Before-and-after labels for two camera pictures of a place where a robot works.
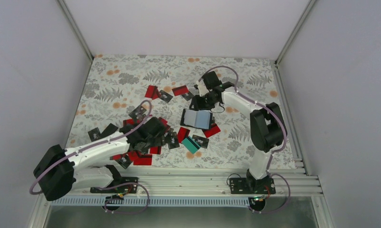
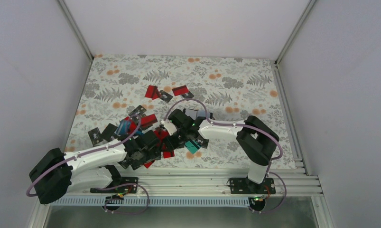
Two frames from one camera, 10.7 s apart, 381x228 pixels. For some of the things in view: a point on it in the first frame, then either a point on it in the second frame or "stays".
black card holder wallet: [197, 118] stays
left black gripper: [157, 138] -> [152, 154]
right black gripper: [198, 106] -> [170, 145]
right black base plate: [246, 185] stays
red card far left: [152, 92] stays
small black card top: [188, 96] stays
